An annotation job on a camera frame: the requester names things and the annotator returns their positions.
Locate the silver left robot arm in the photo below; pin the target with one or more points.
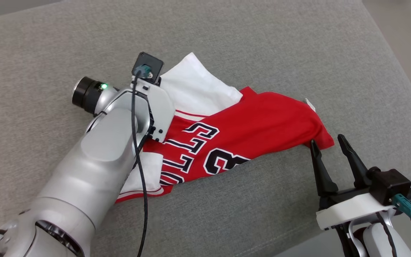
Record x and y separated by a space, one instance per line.
84 171

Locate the red white basketball jersey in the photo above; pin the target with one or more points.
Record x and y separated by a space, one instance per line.
262 125

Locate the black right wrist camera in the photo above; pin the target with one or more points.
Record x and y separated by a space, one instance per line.
389 184

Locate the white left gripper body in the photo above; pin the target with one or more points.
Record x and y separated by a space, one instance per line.
161 110

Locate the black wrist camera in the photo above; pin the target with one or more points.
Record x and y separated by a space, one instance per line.
389 184
147 60

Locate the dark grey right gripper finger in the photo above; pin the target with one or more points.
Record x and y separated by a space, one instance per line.
325 178
357 171

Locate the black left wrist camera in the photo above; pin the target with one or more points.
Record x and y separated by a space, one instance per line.
147 60

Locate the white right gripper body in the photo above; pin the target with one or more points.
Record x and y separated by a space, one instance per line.
351 210

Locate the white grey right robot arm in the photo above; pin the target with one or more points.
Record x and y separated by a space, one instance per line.
373 241

